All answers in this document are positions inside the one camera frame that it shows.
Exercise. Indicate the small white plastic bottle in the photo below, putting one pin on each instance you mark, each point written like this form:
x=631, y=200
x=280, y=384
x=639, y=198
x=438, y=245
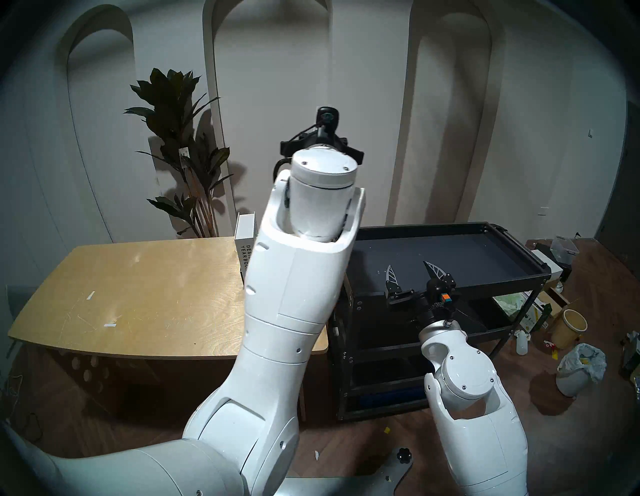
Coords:
x=522, y=344

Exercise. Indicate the green and white carton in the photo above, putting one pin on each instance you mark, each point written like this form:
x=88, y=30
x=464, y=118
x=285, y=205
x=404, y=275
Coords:
x=535, y=315

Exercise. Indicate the black metal utility cart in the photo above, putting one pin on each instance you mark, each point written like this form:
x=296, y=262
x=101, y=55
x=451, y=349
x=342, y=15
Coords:
x=480, y=255

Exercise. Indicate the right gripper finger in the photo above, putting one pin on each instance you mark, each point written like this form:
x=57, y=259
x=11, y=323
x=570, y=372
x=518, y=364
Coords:
x=441, y=285
x=394, y=287

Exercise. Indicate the tall green potted plant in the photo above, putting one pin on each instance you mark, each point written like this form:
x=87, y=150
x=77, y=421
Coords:
x=172, y=100

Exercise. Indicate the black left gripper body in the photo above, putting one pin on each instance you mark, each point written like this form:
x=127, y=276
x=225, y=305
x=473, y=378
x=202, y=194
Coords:
x=306, y=144

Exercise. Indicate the white cardboard box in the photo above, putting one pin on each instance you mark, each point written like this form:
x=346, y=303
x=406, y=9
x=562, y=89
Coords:
x=547, y=262

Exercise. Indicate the dark carton with plastic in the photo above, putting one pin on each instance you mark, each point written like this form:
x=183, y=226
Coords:
x=632, y=355

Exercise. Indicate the pale green plastic bag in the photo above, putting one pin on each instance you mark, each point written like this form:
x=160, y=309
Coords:
x=510, y=306

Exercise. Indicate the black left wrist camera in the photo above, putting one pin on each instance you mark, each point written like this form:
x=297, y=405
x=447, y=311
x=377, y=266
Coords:
x=327, y=120

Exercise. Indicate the white plant label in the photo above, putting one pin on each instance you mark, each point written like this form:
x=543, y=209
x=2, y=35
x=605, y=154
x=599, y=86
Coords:
x=184, y=156

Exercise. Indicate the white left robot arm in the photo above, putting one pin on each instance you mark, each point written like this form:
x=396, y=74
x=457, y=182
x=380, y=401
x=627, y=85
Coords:
x=295, y=280

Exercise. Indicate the clear plastic storage box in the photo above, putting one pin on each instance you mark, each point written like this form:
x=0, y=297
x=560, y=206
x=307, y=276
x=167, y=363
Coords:
x=565, y=250

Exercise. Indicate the black star knob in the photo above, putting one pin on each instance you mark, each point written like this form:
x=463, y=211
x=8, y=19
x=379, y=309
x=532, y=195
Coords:
x=404, y=455

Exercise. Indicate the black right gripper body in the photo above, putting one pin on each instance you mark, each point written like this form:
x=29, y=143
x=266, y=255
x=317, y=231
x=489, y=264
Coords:
x=435, y=310

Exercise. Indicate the white Design Hotels yearbook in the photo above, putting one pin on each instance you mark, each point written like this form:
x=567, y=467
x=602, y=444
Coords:
x=245, y=230

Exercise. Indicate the grey metal robot base plate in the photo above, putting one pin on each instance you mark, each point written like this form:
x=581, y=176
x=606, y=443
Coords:
x=395, y=477

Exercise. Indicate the small red white item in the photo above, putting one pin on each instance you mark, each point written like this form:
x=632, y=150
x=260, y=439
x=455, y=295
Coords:
x=550, y=345

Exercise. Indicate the light wooden table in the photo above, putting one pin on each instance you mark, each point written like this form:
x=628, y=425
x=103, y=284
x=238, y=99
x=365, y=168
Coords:
x=150, y=290

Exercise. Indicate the brown cardboard box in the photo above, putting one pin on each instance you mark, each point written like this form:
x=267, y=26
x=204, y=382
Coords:
x=555, y=302

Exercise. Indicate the beige plastic bucket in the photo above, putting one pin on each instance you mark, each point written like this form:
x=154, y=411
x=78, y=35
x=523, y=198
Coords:
x=567, y=330

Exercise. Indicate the white bagged trash bin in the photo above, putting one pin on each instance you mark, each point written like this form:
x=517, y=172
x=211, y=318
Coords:
x=580, y=367

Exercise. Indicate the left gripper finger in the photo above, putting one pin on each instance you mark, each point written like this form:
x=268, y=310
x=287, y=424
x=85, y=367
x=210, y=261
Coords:
x=289, y=148
x=353, y=154

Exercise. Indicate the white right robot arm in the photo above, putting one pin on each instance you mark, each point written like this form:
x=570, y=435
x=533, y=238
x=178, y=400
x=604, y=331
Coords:
x=465, y=385

